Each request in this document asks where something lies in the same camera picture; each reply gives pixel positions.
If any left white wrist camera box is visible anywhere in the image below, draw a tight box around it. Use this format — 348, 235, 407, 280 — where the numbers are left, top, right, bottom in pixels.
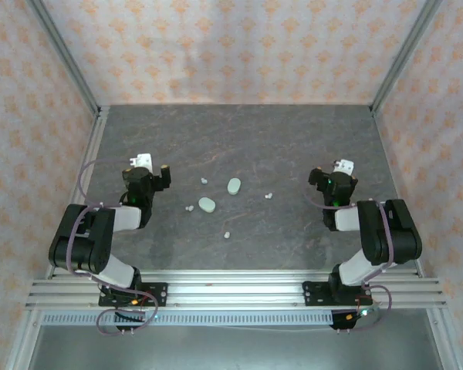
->
130, 153, 153, 170

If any aluminium frame post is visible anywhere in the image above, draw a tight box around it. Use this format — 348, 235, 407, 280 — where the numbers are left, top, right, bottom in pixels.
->
370, 0, 444, 116
26, 0, 102, 116

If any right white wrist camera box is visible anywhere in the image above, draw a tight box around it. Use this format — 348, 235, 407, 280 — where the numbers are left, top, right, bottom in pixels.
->
333, 158, 357, 175

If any slotted grey cable duct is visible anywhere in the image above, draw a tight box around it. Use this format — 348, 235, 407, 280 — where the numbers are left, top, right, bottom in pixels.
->
40, 311, 335, 327

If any black cable bracket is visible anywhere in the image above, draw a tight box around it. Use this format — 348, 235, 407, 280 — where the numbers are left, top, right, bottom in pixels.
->
114, 308, 147, 334
330, 307, 373, 333

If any grey metal lower shelf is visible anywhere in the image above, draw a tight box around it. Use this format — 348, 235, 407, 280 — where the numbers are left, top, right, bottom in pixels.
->
29, 325, 444, 370

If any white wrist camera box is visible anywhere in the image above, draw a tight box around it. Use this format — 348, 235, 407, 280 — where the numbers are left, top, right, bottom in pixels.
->
130, 153, 153, 170
333, 158, 357, 175

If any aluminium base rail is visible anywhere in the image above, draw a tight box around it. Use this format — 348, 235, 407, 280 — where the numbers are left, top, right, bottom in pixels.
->
25, 269, 448, 309

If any aluminium table side rail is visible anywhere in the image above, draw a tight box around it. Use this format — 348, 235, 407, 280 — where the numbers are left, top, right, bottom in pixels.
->
46, 106, 111, 279
370, 109, 425, 278

